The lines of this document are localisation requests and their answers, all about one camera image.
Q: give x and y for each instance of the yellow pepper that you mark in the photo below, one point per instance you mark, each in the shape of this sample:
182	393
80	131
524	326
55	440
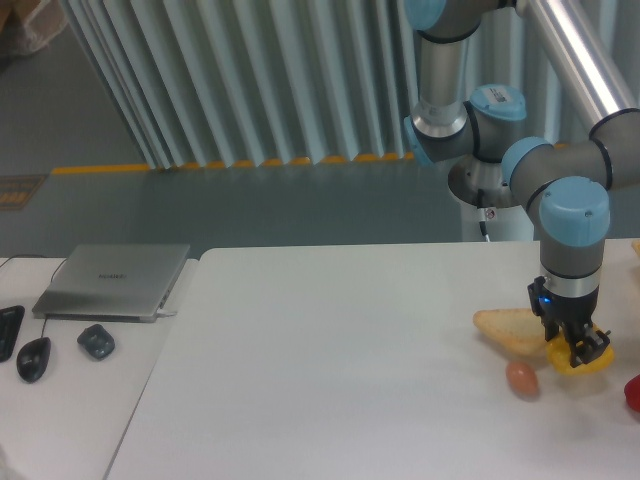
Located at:
558	355

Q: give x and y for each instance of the black computer mouse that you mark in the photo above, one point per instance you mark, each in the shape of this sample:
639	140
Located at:
32	359

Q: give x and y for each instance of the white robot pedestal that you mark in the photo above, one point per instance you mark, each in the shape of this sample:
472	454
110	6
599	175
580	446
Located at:
502	219

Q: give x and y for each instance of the white folding screen partition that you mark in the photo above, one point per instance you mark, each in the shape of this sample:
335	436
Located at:
232	81

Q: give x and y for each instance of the brown cardboard box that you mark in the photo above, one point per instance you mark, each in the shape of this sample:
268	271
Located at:
29	26

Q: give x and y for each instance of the brown egg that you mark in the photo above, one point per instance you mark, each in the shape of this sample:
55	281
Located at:
522	379

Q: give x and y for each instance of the black keyboard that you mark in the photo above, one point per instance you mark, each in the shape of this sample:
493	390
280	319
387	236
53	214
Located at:
10	324

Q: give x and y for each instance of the red pepper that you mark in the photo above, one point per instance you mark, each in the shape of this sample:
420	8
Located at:
632	393

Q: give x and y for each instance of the dark grey earbuds case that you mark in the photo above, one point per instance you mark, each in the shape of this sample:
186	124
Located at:
97	342

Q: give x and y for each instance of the white laptop plug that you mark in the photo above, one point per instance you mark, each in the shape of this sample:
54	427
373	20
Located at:
161	313

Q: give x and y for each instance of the toasted bread slice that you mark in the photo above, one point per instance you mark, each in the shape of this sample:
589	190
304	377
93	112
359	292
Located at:
518	331

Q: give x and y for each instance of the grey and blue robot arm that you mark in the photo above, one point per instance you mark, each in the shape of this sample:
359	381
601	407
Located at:
564	192

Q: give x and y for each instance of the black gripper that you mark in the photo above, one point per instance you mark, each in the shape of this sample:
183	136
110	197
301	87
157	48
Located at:
572	315

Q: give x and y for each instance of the silver closed laptop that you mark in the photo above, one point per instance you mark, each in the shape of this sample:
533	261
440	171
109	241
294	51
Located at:
113	282

